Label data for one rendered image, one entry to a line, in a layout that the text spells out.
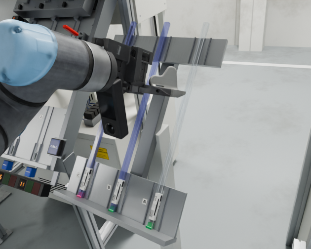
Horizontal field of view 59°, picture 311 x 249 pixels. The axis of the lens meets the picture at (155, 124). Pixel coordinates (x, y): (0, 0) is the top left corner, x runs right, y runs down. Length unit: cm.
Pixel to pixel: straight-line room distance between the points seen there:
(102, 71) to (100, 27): 62
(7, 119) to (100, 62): 15
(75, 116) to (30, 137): 18
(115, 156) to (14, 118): 84
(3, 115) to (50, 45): 10
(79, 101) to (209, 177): 112
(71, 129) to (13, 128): 55
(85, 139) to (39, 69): 92
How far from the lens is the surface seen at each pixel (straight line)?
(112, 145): 117
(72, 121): 93
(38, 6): 115
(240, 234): 155
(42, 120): 100
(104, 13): 105
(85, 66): 39
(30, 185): 99
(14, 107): 40
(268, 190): 178
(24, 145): 103
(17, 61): 34
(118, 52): 47
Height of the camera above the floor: 125
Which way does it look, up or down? 32 degrees down
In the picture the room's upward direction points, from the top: 8 degrees counter-clockwise
